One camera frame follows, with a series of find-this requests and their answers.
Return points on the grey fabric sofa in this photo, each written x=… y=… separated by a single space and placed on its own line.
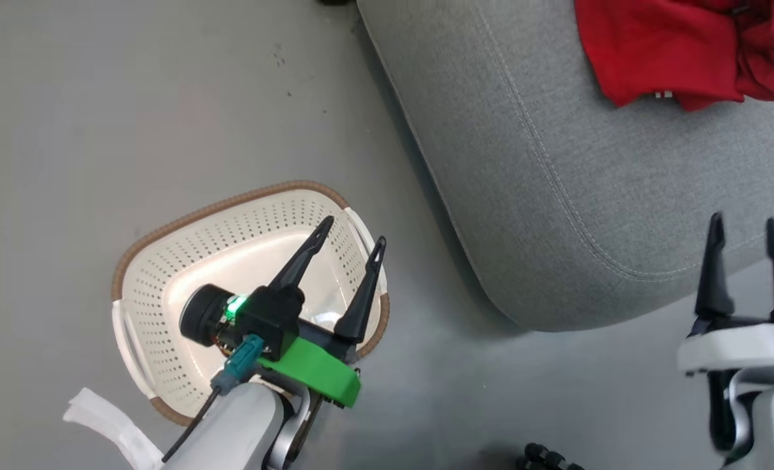
x=557 y=163

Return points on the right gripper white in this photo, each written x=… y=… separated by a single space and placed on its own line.
x=746 y=346

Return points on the red and white garment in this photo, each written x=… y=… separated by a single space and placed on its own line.
x=687 y=46

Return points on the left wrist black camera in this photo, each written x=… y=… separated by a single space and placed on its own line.
x=266 y=316

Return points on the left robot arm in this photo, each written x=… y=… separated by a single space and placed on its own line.
x=237 y=431

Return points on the black round caster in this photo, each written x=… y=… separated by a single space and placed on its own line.
x=335 y=2

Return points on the black knobbed robot part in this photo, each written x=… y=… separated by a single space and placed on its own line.
x=550 y=458

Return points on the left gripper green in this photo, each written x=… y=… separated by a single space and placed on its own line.
x=315 y=372

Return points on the white perforated laundry basket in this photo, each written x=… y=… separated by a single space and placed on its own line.
x=165 y=281

